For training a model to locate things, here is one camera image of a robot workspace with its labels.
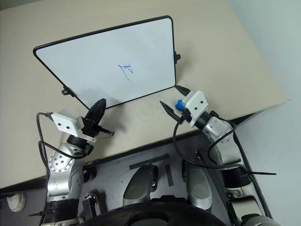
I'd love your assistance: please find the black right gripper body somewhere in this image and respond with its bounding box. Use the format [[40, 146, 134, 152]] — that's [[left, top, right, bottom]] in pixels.
[[179, 110, 192, 124]]

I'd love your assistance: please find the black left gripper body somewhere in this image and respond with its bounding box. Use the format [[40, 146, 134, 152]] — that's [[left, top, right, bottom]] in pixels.
[[81, 118, 115, 139]]

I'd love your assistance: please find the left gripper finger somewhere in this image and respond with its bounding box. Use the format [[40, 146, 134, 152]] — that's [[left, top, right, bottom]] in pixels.
[[86, 98, 104, 121], [91, 98, 107, 126]]

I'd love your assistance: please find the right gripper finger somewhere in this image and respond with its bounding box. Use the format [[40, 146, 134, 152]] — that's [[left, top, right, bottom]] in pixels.
[[159, 101, 183, 123], [174, 85, 191, 96]]

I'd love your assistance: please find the blue plastic object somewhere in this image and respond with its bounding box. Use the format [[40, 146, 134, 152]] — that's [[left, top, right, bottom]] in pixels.
[[175, 99, 187, 112]]

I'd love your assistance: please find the black framed whiteboard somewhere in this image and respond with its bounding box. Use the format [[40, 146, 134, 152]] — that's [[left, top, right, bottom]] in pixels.
[[32, 15, 177, 110]]

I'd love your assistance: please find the black caster wheel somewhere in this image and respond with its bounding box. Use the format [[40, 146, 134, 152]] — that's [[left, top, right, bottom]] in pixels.
[[83, 165, 97, 184]]

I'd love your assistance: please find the long black tape strip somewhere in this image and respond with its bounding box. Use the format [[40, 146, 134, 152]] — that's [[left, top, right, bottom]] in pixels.
[[129, 153, 170, 170]]

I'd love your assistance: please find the short black tape strip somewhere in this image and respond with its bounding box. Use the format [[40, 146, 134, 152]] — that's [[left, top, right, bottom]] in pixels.
[[165, 163, 174, 187]]

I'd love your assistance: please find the grey rounded robot shell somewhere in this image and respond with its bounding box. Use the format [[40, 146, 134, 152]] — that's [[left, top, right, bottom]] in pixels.
[[182, 161, 214, 210], [123, 163, 160, 208]]

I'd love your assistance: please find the small black labelled box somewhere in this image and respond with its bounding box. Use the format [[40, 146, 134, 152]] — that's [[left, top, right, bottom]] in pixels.
[[81, 190, 99, 220]]

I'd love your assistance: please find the black rounded robot shape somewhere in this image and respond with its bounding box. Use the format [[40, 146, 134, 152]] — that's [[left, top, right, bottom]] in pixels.
[[81, 199, 237, 226]]

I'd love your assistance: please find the white sneaker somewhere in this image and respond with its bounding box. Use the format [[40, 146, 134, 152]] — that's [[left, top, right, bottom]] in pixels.
[[6, 192, 27, 213]]

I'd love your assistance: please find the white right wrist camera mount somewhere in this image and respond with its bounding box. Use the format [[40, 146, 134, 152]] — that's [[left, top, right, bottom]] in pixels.
[[184, 90, 210, 127]]

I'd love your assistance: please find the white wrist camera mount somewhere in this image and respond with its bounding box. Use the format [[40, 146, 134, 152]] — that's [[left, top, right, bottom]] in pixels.
[[51, 108, 98, 143], [184, 90, 210, 127]]

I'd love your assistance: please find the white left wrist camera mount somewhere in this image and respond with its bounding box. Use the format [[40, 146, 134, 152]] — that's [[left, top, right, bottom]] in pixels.
[[51, 108, 98, 143]]

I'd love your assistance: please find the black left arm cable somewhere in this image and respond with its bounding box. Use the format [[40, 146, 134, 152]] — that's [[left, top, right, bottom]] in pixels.
[[35, 111, 94, 170]]

